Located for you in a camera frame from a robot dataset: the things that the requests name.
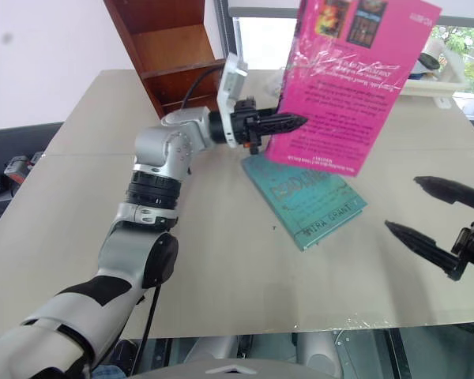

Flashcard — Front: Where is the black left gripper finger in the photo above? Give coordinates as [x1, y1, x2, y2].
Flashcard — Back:
[258, 113, 310, 137]

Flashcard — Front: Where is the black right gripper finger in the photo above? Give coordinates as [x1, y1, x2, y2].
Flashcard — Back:
[413, 175, 474, 211]
[384, 220, 469, 282]

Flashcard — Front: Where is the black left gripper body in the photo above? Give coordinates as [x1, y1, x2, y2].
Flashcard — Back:
[230, 97, 263, 156]

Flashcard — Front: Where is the pink paperback book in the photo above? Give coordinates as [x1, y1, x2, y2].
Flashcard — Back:
[263, 0, 443, 178]

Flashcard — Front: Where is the teal hardcover book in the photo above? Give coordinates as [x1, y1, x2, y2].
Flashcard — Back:
[240, 155, 369, 253]

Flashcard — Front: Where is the brown wooden bookshelf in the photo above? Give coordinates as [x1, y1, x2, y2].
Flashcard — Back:
[102, 0, 227, 119]

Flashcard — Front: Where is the white plastic stand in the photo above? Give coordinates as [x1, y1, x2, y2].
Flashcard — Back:
[398, 51, 468, 110]

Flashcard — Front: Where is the white and black round device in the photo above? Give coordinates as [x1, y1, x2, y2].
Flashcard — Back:
[418, 37, 446, 72]

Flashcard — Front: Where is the grey robot torso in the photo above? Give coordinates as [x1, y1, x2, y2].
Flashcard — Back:
[137, 356, 340, 379]

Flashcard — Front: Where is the grey device with red parts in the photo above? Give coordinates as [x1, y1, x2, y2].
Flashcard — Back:
[0, 152, 45, 186]

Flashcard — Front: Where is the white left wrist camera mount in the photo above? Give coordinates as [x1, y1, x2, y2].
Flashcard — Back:
[215, 51, 249, 149]

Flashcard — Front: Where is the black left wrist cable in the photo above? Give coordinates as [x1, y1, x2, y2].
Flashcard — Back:
[180, 65, 226, 111]

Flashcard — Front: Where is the dark window frame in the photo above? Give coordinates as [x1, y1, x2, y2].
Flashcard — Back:
[213, 0, 243, 69]

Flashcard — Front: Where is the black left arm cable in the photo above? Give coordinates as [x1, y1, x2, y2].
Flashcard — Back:
[136, 282, 164, 360]

